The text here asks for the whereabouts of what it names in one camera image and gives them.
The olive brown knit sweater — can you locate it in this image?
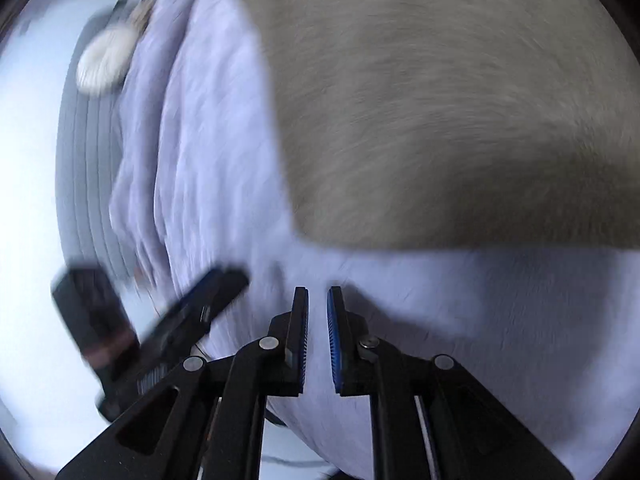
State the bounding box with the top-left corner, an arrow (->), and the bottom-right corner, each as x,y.
242,0 -> 639,249

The lavender embossed bed blanket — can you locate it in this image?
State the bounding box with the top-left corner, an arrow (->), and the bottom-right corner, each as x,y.
111,0 -> 639,479

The grey quilted headboard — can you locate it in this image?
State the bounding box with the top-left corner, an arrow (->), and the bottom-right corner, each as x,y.
55,0 -> 138,282

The round white pleated cushion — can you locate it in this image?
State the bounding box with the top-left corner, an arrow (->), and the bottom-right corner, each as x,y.
76,22 -> 140,96

